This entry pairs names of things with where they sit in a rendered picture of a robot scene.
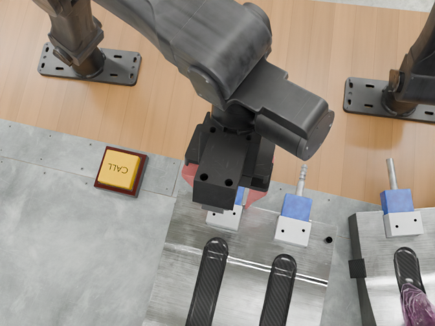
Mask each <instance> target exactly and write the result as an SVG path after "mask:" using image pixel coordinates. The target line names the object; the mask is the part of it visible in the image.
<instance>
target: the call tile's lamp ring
mask: <svg viewBox="0 0 435 326"><path fill-rule="evenodd" d="M108 149H109V150H112V151H118V152H121V153H126V154H129V155H135V156H138V157H141V158H142V160H141V163H140V166H139V170H138V173H137V177H136V179H135V183H134V187H133V190H132V191H128V190H123V189H120V188H115V187H111V186H106V185H103V184H99V183H98V182H99V181H98V176H99V174H100V170H101V168H102V164H103V161H104V158H105V155H106V152H107V150H108ZM146 156H147V155H143V154H140V153H135V152H132V151H126V150H123V149H118V148H115V147H109V146H106V149H105V151H104V155H103V158H102V161H101V164H100V167H99V170H98V174H97V176H96V180H95V183H94V186H95V187H98V188H103V189H107V190H111V191H116V192H119V193H125V194H128V195H132V196H135V193H136V190H137V186H138V184H139V180H140V176H141V173H142V169H143V167H144V163H145V160H146Z"/></svg>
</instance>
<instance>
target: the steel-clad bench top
mask: <svg viewBox="0 0 435 326"><path fill-rule="evenodd" d="M106 146H111V147H115V148H119V149H124V150H128V151H132V152H136V153H142V154H145V155H147V156H148V157H149V160H148V164H147V166H146V170H145V174H144V178H143V180H142V184H141V187H140V191H139V195H138V197H137V198H133V197H128V196H125V195H120V194H117V193H112V192H108V191H104V190H99V189H96V188H95V187H94V183H95V178H96V176H97V173H98V170H99V167H100V163H101V161H102V157H103V155H104V151H105V148H106ZM5 157H6V158H5ZM14 159H15V160H14ZM19 160H20V161H19ZM27 162H28V163H27ZM30 163H31V164H30ZM35 164H36V165H35ZM180 165H181V166H180ZM183 166H184V160H182V161H181V160H179V159H176V158H171V157H166V156H162V155H157V154H154V153H149V152H145V151H140V150H137V149H131V148H128V147H123V146H118V145H114V144H109V143H105V142H101V141H97V140H92V139H88V138H83V137H80V136H74V135H70V134H66V133H61V132H57V131H52V130H49V129H44V128H40V127H35V126H32V125H27V124H21V123H18V122H13V121H10V120H4V119H0V326H142V324H143V321H144V318H145V315H146V311H147V308H148V303H149V301H150V296H151V292H152V289H153V284H154V281H155V277H156V274H157V269H158V266H159V262H160V259H161V254H162V250H163V247H164V242H165V239H166V234H167V231H168V227H169V224H170V220H171V217H172V213H173V208H174V206H175V201H176V198H177V194H178V191H179V190H185V191H190V192H193V187H191V185H189V183H187V181H185V180H184V178H182V176H181V170H182V168H183ZM46 167H47V168H46ZM51 168H52V169H51ZM179 168H180V169H179ZM57 169H58V170H57ZM60 170H61V171H60ZM65 171H66V172H65ZM68 172H69V173H68ZM178 172H179V173H178ZM73 173H74V174H73ZM76 174H77V175H76ZM82 175H83V176H82ZM177 175H178V176H177ZM92 178H93V179H92ZM176 179H177V180H176ZM175 182H176V183H175ZM144 190H145V191H144ZM152 192H153V193H152ZM295 192H296V186H293V185H290V184H284V183H281V182H276V181H273V180H271V181H270V185H269V190H268V193H267V195H266V196H264V197H262V198H261V199H258V200H257V201H255V202H253V203H252V204H251V206H253V207H257V208H261V209H264V210H270V211H273V212H278V213H281V210H282V204H283V201H284V196H285V194H286V193H290V194H293V195H295ZM161 194H162V195H161ZM166 195H167V196H166ZM171 196H172V197H171ZM174 197H175V198H174ZM303 197H307V198H310V199H313V202H312V205H311V211H310V215H309V220H311V221H316V222H320V223H325V224H330V225H333V226H338V230H337V236H336V241H335V247H334V252H333V259H332V262H331V269H330V273H329V280H328V285H327V289H326V295H325V299H324V306H323V309H322V316H321V320H320V326H363V324H362V318H361V309H360V304H359V295H358V289H357V280H356V278H350V270H349V264H348V261H349V260H353V250H352V245H351V235H350V226H349V221H348V217H349V216H351V215H353V214H354V213H357V212H376V211H382V206H381V205H378V204H372V203H369V202H364V201H358V200H355V199H350V198H346V197H341V196H338V195H333V194H329V193H324V192H321V191H315V190H311V189H307V188H304V192H303ZM346 238H347V239H346Z"/></svg>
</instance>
